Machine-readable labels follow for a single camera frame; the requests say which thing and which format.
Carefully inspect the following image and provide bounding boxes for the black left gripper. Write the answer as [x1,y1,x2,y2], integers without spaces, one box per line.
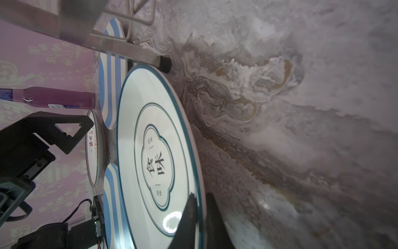
[1,112,94,180]

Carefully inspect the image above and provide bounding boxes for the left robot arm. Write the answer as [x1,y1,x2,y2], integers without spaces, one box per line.
[1,112,94,224]

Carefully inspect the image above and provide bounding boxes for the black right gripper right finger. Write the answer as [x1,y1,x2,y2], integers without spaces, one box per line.
[206,193,235,249]

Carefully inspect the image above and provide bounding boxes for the chrome wire dish rack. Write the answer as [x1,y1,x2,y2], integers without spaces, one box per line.
[1,1,172,73]

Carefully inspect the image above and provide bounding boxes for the blue cream striped plate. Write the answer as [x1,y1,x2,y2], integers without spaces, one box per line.
[97,17,128,130]
[103,164,135,249]

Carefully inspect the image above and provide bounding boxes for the white plate green quatrefoil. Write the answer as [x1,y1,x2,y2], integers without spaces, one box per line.
[117,64,207,249]

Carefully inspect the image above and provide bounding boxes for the blue cream striped plate rear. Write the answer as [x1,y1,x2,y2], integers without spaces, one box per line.
[97,17,128,130]

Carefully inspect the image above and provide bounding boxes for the orange sunburst plate left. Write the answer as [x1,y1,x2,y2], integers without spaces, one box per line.
[85,109,106,187]

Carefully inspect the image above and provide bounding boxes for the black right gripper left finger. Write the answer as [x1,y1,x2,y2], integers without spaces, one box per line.
[169,194,198,249]

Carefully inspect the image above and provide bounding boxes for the purple bottle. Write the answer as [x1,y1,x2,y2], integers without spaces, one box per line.
[1,87,95,110]

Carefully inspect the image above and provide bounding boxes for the blue cream striped plate front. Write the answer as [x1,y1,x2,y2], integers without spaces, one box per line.
[103,164,135,249]

